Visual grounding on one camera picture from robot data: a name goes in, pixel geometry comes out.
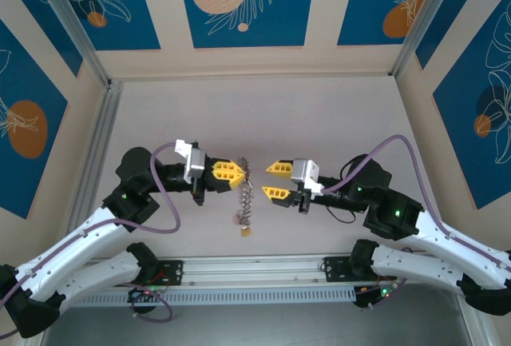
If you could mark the metal keyring plate with rings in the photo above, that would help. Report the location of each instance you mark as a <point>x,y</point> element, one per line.
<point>245,198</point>

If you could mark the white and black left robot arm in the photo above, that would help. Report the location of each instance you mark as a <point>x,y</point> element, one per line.
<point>80,250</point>

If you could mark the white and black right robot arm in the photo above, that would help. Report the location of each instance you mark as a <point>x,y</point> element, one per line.
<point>411,270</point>

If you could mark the small black circuit board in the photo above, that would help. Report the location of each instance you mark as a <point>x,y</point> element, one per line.
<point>375,293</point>
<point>143,294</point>

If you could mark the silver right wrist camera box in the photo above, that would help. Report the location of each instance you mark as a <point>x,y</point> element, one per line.
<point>303,170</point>

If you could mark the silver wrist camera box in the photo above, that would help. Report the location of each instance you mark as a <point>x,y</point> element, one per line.
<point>195,164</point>
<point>303,170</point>

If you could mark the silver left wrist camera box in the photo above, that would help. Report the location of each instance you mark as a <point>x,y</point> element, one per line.
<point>195,164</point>

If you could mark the aluminium table side rail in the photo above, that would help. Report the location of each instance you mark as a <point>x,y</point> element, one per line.
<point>100,130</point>

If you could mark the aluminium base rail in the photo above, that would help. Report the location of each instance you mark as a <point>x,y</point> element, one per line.
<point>255,270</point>

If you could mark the aluminium frame post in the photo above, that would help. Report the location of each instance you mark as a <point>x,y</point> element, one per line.
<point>68,18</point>
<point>431,18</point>

